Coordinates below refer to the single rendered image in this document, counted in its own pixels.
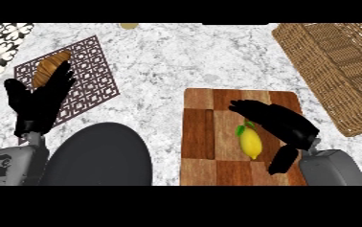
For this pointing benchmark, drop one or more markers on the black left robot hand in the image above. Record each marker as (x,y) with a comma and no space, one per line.
(39,104)

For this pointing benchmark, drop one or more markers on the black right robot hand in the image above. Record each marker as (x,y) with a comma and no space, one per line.
(282,120)

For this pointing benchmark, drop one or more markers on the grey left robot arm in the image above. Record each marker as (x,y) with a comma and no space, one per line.
(20,165)

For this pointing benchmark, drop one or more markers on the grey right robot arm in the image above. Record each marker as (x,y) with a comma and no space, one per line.
(329,167)

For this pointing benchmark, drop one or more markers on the yellow lemon with green leaves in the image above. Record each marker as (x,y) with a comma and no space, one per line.
(248,140)

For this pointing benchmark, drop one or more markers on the brown wicker basket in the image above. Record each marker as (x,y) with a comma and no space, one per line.
(325,74)

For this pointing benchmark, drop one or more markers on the brown checkered wooden cutting board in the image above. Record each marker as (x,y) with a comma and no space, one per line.
(211,154)

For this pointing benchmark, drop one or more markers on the brown bread loaf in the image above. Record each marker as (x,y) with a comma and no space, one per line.
(47,69)

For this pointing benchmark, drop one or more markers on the brown patterned lattice placemat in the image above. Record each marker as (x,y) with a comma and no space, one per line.
(91,71)

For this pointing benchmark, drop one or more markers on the black and white patterned tile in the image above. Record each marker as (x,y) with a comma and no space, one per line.
(11,40)

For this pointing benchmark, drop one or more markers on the dark grey round pan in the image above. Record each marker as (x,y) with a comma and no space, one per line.
(100,157)

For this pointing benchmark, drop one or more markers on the small tan round object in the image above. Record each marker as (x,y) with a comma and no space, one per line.
(128,25)

